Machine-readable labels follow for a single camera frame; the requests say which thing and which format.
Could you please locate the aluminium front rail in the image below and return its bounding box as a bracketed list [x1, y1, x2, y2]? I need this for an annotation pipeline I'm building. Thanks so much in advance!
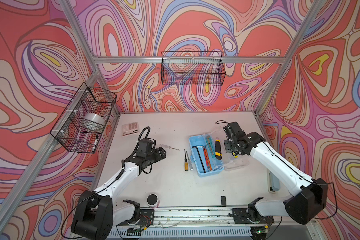
[62, 205, 319, 240]

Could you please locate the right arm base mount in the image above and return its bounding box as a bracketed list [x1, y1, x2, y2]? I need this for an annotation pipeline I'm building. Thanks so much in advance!
[229, 197, 275, 225]

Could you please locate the small black block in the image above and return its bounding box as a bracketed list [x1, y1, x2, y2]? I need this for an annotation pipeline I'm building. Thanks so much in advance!
[221, 196, 227, 206]

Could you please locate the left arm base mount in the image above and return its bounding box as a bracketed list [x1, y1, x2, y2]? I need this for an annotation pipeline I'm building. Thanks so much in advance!
[113, 200, 154, 227]

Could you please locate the clear handled small screwdriver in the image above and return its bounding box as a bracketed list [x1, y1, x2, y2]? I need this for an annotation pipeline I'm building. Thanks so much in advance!
[186, 151, 194, 171]

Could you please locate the blue plastic tool box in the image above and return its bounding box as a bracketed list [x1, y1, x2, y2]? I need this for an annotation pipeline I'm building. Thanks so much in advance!
[189, 134, 224, 178]

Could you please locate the white pink calculator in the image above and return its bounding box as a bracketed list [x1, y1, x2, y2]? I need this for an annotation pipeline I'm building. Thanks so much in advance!
[122, 122, 139, 137]

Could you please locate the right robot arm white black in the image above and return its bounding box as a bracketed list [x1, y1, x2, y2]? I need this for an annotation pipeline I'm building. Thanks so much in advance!
[223, 122, 328, 225]

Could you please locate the grey box by wall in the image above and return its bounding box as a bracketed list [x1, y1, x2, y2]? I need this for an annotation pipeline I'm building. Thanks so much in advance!
[267, 170, 281, 194]

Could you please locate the teal utility knife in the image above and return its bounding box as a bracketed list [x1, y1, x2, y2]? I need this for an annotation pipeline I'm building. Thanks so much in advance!
[206, 135, 215, 158]

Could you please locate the black wire basket back wall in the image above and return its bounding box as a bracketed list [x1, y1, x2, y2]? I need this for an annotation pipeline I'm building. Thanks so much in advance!
[161, 50, 226, 86]

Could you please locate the small yellow handled screwdriver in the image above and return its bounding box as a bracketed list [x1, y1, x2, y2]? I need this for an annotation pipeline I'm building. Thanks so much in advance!
[184, 149, 189, 172]

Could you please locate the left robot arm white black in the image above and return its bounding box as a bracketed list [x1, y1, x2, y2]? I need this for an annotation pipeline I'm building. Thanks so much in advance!
[71, 138, 167, 240]

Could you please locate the grey duct tape roll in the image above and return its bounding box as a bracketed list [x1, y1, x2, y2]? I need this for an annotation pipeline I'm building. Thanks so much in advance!
[83, 113, 105, 133]

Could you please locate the orange hex key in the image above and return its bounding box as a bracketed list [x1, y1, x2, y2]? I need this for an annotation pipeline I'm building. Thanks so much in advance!
[205, 151, 212, 171]

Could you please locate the red hex key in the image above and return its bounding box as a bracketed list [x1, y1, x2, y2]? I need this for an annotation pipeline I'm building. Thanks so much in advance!
[203, 147, 211, 172]

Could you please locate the yellow black utility knife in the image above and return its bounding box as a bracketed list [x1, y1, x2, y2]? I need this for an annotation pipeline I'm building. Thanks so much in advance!
[215, 138, 222, 161]

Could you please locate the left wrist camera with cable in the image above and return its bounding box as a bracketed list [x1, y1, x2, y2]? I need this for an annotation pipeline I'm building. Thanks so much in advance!
[137, 127, 156, 152]

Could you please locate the black wire basket left wall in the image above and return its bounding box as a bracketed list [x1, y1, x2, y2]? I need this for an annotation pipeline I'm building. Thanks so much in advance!
[50, 83, 117, 154]

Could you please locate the black marker in basket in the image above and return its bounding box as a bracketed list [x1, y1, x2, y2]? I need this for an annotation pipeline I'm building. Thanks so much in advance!
[93, 135, 99, 151]

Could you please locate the black wire basket wall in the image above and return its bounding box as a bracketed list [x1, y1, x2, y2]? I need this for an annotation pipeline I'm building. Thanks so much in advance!
[50, 83, 117, 154]
[161, 50, 226, 86]

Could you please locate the pink cup black lid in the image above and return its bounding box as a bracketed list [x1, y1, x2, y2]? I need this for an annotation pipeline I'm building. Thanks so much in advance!
[147, 194, 160, 209]

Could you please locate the aluminium frame corner post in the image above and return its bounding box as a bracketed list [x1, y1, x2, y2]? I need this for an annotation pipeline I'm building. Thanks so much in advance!
[254, 0, 325, 117]

